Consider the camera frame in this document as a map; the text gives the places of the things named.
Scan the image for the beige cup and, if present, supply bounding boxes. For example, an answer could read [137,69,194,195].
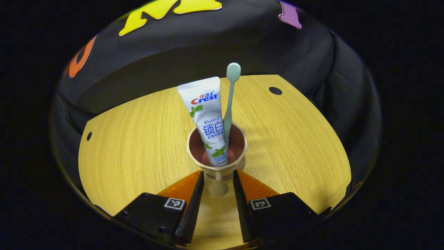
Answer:
[186,122,248,198]

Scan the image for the white toothpaste tube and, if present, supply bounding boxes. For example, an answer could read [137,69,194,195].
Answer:
[177,77,229,167]

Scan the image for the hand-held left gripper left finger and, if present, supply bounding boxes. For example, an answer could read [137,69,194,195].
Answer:
[113,170,205,246]

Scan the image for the black backdrop cloth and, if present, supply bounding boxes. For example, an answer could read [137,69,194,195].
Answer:
[50,0,382,216]

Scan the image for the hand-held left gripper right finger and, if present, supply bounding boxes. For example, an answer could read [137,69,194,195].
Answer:
[232,169,319,244]

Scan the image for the wooden desktop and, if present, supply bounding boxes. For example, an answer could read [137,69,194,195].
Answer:
[78,74,352,250]

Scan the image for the pale green toothbrush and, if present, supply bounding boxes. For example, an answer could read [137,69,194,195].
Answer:
[223,62,241,148]

